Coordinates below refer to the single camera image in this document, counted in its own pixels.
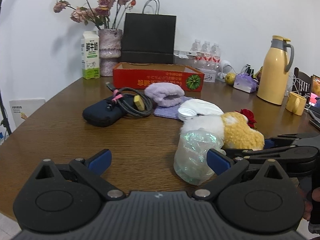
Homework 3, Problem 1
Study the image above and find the white flat carton box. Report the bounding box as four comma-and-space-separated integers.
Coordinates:
174, 50, 199, 59

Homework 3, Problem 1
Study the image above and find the laptop screen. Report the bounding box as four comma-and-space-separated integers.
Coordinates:
309, 75, 320, 108

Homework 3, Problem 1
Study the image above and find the water bottle middle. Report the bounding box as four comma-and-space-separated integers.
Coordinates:
200, 41, 211, 68

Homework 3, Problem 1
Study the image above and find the white small camera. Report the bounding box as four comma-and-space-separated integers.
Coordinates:
216, 60, 233, 81

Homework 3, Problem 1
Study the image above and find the yellow white plush toy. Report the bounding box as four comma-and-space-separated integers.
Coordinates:
181, 112, 265, 151

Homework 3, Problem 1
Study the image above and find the water bottle right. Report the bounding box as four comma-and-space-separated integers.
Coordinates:
211, 43, 221, 68

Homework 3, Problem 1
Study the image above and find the pink textured vase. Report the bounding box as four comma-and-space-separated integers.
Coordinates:
98, 29, 123, 77

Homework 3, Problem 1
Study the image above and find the green yellow apple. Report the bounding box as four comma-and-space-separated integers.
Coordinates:
225, 73, 236, 86

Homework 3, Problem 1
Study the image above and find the white cloth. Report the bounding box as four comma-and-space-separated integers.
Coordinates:
180, 99, 224, 115

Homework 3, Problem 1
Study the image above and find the person hand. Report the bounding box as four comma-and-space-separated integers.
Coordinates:
301, 188, 320, 221

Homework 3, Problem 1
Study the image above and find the black cable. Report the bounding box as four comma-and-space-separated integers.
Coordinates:
105, 81, 154, 118

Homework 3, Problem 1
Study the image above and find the yellow thermos jug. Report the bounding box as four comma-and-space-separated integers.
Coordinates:
257, 35, 295, 105

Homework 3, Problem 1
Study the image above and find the small purple gift bag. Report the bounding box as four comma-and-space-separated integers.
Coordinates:
233, 73, 257, 93

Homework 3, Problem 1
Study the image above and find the white green milk carton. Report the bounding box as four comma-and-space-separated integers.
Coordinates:
81, 31, 100, 80

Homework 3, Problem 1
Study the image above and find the dark blue pouch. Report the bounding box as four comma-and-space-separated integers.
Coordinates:
82, 97, 125, 127

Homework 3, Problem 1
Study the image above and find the black paper bag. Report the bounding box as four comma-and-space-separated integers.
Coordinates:
120, 0, 176, 64

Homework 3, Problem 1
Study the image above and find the purple fluffy towel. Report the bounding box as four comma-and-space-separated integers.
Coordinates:
144, 82, 185, 108

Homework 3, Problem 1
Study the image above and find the black light stand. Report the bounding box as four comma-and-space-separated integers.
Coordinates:
0, 0, 13, 136

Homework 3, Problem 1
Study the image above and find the white booklet by wall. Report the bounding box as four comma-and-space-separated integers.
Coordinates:
9, 99, 46, 128

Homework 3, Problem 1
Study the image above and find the red cardboard box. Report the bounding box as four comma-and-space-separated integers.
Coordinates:
113, 62, 204, 92

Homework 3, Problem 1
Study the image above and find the yellow mug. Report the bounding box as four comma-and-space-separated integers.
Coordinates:
285, 92, 306, 116

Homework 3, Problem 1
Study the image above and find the yellow sponge block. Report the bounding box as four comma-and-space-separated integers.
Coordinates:
133, 95, 145, 112

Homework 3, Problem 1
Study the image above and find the dried rose bouquet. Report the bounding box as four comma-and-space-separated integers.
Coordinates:
53, 0, 136, 30

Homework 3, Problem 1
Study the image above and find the purple knitted cloth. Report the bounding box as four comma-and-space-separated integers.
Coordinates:
153, 96, 192, 120

